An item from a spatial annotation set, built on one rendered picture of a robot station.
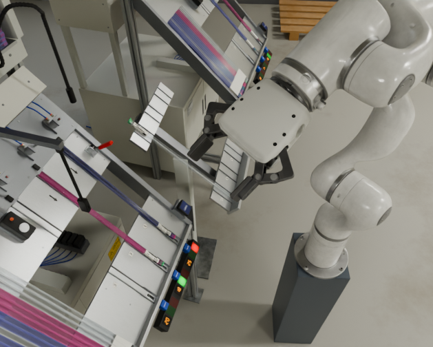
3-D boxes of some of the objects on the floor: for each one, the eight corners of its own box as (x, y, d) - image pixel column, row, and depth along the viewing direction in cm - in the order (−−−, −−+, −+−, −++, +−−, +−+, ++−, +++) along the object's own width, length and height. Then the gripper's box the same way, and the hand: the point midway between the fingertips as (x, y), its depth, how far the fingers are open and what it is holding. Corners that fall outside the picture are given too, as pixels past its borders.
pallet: (376, 10, 417) (378, 1, 410) (394, 45, 366) (398, 35, 359) (275, 8, 421) (276, -1, 413) (279, 42, 370) (281, 32, 362)
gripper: (246, 45, 52) (164, 133, 53) (343, 116, 46) (248, 216, 47) (256, 70, 59) (183, 148, 60) (341, 135, 53) (258, 222, 53)
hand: (216, 173), depth 53 cm, fingers open, 8 cm apart
